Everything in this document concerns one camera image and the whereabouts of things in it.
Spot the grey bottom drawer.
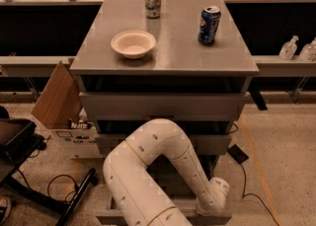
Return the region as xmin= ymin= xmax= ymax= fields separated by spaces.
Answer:
xmin=96 ymin=156 xmax=232 ymax=226

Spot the grey drawer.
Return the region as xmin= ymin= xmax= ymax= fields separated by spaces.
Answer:
xmin=95 ymin=134 xmax=231 ymax=155
xmin=80 ymin=93 xmax=245 ymax=121
xmin=96 ymin=156 xmax=232 ymax=226

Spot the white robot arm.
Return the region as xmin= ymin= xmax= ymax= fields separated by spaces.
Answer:
xmin=103 ymin=118 xmax=229 ymax=226

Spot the grey drawer cabinet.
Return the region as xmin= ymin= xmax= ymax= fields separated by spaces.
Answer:
xmin=69 ymin=0 xmax=260 ymax=226

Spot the grey top drawer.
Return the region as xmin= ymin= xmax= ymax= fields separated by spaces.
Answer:
xmin=80 ymin=93 xmax=245 ymax=121

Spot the grey middle drawer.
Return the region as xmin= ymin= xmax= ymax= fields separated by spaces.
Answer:
xmin=95 ymin=134 xmax=231 ymax=155

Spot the white paper bowl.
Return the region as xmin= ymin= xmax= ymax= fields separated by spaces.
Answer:
xmin=111 ymin=31 xmax=156 ymax=59

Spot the white printed cardboard box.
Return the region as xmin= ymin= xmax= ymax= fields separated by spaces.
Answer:
xmin=50 ymin=111 xmax=107 ymax=160

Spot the black power adapter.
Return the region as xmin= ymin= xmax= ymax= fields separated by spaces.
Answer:
xmin=227 ymin=144 xmax=249 ymax=164

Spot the blue pepsi can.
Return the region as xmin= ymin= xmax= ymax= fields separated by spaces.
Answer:
xmin=197 ymin=5 xmax=221 ymax=45

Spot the brown cardboard flap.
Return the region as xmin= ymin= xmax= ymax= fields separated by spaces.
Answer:
xmin=32 ymin=62 xmax=82 ymax=129

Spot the green white soda can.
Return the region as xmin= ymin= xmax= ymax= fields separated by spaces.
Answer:
xmin=145 ymin=0 xmax=161 ymax=19

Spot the clear sanitizer bottle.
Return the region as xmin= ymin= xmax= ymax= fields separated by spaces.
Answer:
xmin=279 ymin=36 xmax=299 ymax=60
xmin=299 ymin=38 xmax=316 ymax=62

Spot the black cart stand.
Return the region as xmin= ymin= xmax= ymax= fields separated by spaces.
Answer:
xmin=0 ymin=105 xmax=99 ymax=226

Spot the shoe tip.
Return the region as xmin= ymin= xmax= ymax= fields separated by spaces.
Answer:
xmin=0 ymin=197 xmax=12 ymax=226

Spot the black adapter cable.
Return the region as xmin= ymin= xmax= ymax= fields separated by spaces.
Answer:
xmin=239 ymin=162 xmax=280 ymax=226

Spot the grey metal rail shelf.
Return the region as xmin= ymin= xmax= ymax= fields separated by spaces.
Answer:
xmin=0 ymin=55 xmax=316 ymax=77

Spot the black floor cable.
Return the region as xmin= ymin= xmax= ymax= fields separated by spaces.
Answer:
xmin=16 ymin=169 xmax=82 ymax=204

